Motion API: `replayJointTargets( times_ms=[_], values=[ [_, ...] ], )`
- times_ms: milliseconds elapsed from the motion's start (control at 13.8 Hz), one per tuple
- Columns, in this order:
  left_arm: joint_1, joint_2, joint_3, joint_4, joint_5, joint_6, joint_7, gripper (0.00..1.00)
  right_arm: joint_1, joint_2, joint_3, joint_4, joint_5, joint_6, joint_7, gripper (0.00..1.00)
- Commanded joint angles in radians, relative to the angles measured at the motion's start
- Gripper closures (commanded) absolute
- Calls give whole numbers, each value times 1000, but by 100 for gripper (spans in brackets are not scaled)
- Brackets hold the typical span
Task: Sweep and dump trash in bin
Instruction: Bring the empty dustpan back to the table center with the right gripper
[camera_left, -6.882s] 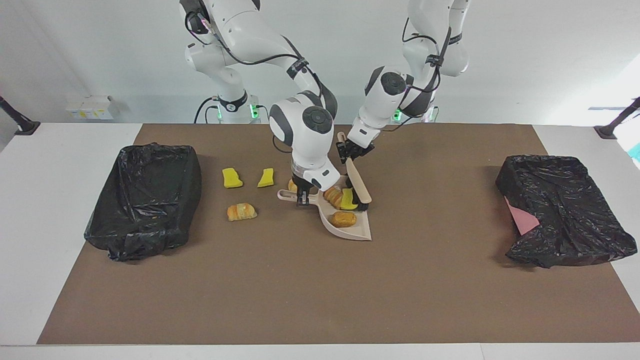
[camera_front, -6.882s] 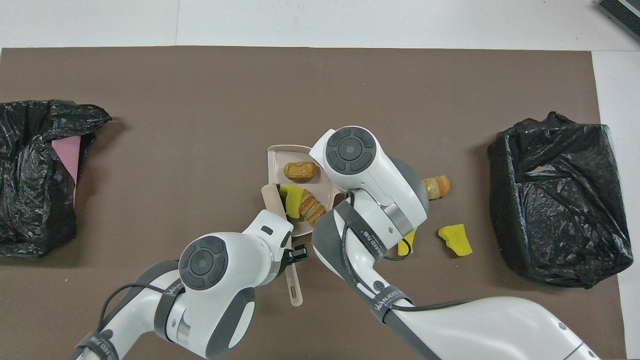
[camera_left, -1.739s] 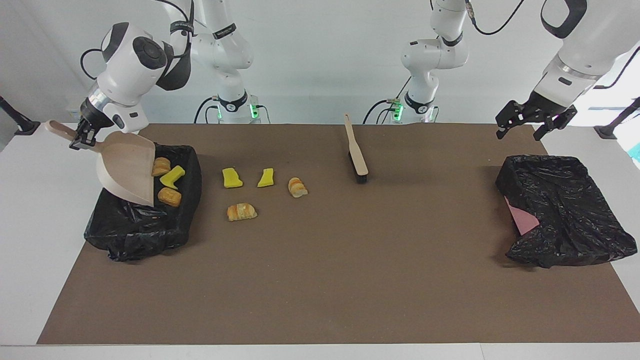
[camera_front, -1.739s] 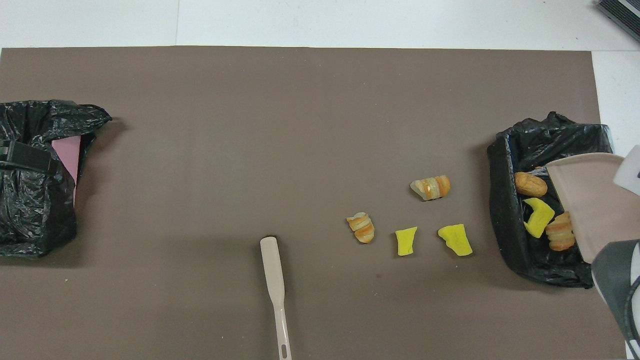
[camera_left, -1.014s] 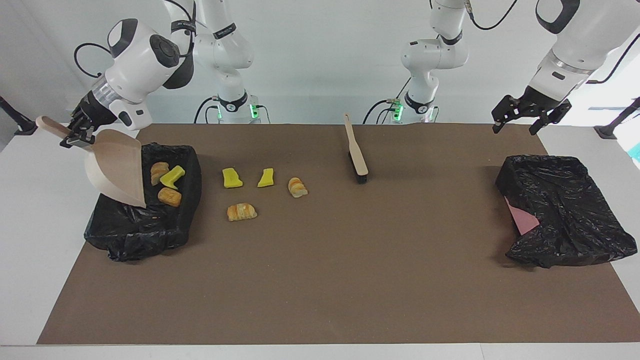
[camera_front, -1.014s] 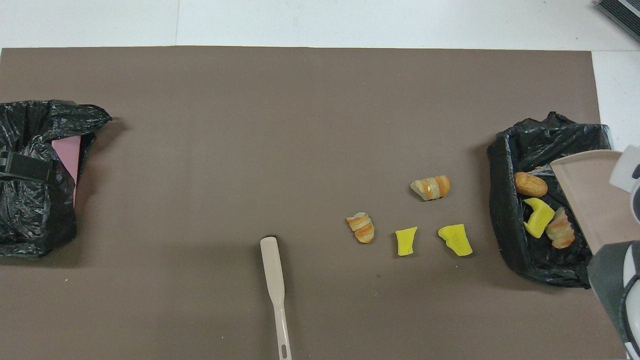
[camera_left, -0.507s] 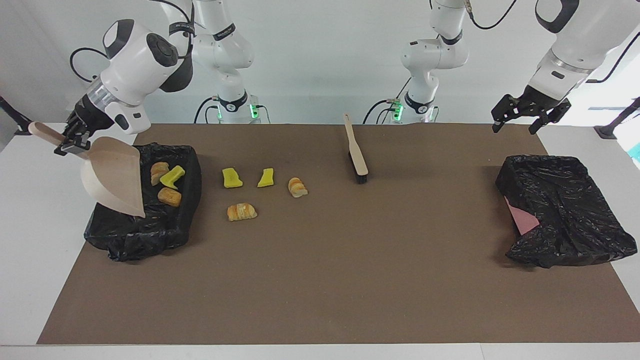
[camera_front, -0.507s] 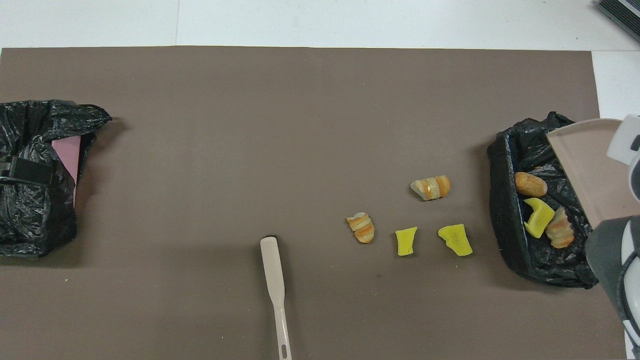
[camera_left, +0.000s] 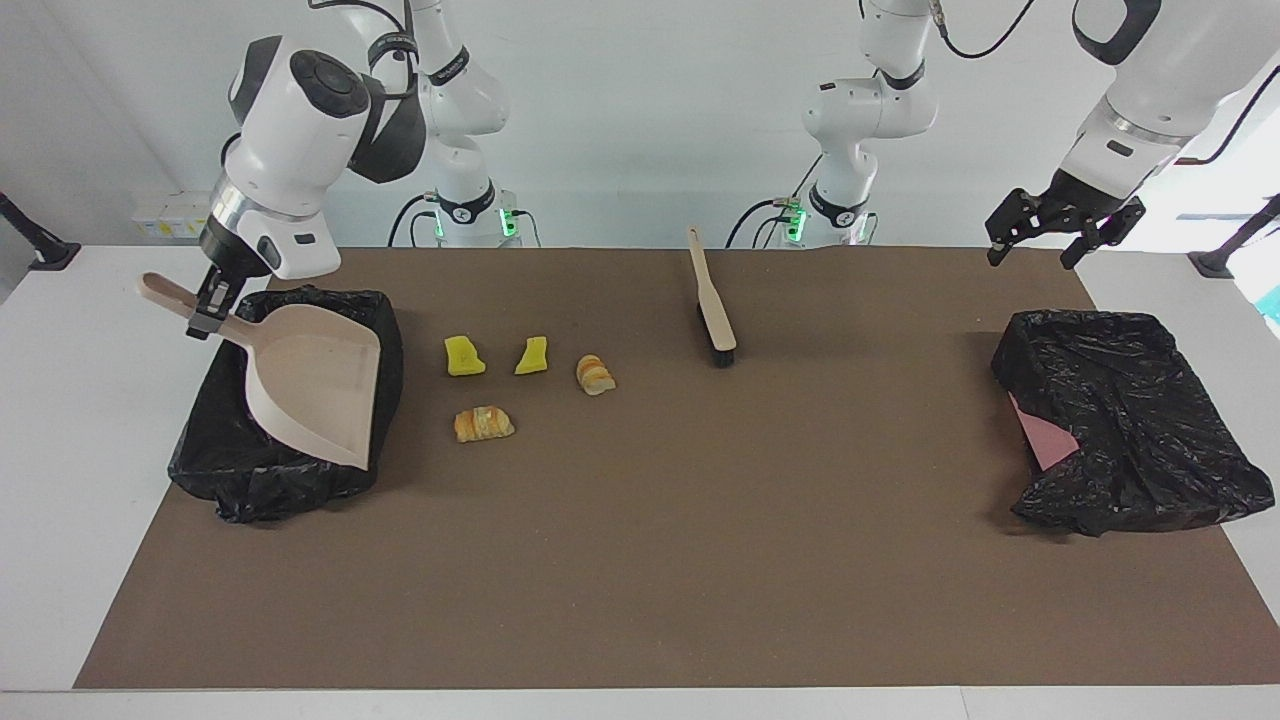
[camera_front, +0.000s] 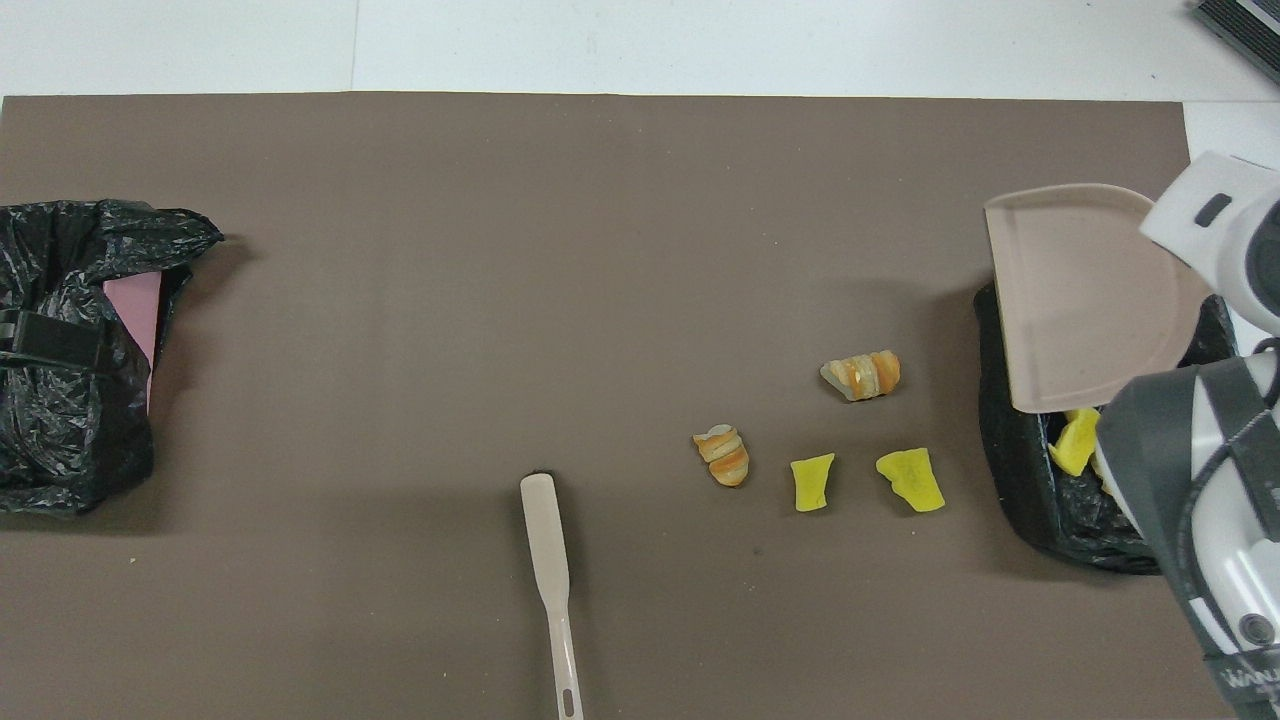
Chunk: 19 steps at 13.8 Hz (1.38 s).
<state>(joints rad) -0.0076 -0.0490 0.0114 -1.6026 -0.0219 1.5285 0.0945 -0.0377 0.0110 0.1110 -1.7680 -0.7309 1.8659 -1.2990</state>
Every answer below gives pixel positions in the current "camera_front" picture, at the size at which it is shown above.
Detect black garbage bag lined bin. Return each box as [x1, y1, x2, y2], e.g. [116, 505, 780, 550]
[975, 280, 1243, 576]

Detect wide yellow sponge piece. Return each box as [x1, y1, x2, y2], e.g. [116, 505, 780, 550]
[875, 447, 947, 515]

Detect black ribbed device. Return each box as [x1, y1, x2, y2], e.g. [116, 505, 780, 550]
[1193, 0, 1280, 87]

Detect beige plastic dustpan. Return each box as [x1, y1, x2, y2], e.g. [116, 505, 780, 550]
[984, 183, 1213, 415]

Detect short tan croissant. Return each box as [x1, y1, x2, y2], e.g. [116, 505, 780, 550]
[692, 423, 751, 489]

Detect narrow yellow sponge piece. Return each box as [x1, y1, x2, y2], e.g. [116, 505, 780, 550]
[789, 452, 837, 514]

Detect beige hand brush black bristles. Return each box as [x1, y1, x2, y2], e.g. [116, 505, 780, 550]
[518, 470, 587, 720]

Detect notched yellow sponge piece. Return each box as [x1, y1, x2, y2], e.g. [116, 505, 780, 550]
[1047, 405, 1102, 478]

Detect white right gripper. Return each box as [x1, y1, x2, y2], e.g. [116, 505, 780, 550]
[1139, 150, 1280, 273]

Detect brown table mat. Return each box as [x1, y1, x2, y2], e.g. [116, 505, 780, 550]
[0, 92, 1257, 720]

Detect black garbage bag over pink box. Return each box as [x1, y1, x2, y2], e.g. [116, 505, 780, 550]
[0, 198, 225, 516]

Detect pink box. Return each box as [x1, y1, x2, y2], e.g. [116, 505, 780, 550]
[102, 270, 164, 411]

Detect long pale striped croissant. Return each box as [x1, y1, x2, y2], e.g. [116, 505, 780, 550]
[819, 349, 902, 404]

